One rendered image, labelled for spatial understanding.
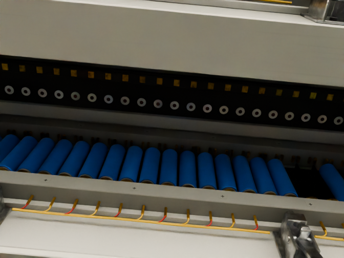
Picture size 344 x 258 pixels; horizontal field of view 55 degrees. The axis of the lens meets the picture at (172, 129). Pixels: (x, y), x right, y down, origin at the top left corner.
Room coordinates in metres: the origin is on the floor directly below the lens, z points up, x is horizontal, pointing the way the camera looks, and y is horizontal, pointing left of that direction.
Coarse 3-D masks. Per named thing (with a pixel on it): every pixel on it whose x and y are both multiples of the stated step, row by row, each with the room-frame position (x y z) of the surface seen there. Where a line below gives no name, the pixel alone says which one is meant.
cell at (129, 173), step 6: (132, 150) 0.37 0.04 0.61; (138, 150) 0.37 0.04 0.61; (126, 156) 0.36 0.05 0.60; (132, 156) 0.36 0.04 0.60; (138, 156) 0.36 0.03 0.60; (126, 162) 0.35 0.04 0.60; (132, 162) 0.34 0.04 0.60; (138, 162) 0.35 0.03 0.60; (126, 168) 0.33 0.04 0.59; (132, 168) 0.33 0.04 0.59; (138, 168) 0.34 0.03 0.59; (120, 174) 0.33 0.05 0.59; (126, 174) 0.32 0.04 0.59; (132, 174) 0.33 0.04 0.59; (120, 180) 0.32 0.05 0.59; (132, 180) 0.32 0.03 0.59
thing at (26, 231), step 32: (192, 128) 0.41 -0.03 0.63; (224, 128) 0.41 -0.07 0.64; (256, 128) 0.41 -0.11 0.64; (288, 128) 0.41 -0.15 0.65; (32, 224) 0.28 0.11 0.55; (64, 224) 0.28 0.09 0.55; (96, 224) 0.28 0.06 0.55; (128, 224) 0.29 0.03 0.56; (160, 224) 0.29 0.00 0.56; (192, 224) 0.29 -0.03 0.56; (0, 256) 0.25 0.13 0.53; (32, 256) 0.25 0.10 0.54; (64, 256) 0.25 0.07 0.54; (96, 256) 0.25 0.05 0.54; (128, 256) 0.25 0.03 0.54; (160, 256) 0.26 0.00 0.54; (192, 256) 0.26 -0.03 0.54; (224, 256) 0.26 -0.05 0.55; (256, 256) 0.26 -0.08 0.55
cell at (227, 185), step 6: (222, 156) 0.37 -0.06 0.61; (228, 156) 0.38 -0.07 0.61; (216, 162) 0.37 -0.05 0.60; (222, 162) 0.36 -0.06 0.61; (228, 162) 0.36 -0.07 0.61; (216, 168) 0.36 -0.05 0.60; (222, 168) 0.35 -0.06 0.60; (228, 168) 0.35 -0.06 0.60; (222, 174) 0.34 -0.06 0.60; (228, 174) 0.34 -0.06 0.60; (222, 180) 0.33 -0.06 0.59; (228, 180) 0.33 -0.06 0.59; (234, 180) 0.34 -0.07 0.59; (222, 186) 0.32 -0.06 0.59; (228, 186) 0.32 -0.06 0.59; (234, 186) 0.32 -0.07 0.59
